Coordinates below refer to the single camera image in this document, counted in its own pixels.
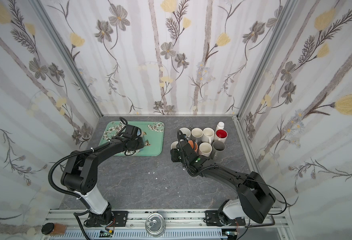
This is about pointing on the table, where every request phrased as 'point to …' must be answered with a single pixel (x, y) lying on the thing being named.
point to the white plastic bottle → (220, 126)
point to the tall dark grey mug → (218, 150)
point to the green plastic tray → (153, 132)
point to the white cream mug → (208, 135)
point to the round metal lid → (155, 225)
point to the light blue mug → (173, 145)
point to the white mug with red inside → (220, 135)
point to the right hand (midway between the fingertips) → (170, 147)
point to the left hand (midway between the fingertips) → (140, 139)
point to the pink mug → (205, 149)
